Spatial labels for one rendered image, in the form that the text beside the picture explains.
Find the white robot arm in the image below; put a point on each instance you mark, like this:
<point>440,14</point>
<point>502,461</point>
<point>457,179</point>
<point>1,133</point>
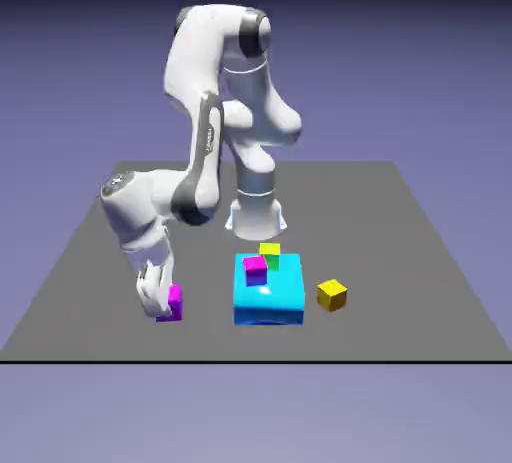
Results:
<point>208,71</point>

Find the small lime green cube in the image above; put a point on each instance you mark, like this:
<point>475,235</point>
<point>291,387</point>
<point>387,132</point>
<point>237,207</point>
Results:
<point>271,253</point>

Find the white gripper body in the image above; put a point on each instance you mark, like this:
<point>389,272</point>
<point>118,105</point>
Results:
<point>154,285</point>

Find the small magenta cube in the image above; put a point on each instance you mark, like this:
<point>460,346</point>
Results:
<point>256,271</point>
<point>175,303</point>

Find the small yellow cube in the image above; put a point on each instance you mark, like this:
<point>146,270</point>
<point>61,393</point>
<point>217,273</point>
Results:
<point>332,295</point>

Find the large cyan box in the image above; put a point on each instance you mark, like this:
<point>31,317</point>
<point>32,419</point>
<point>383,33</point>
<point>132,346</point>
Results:
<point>276,299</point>

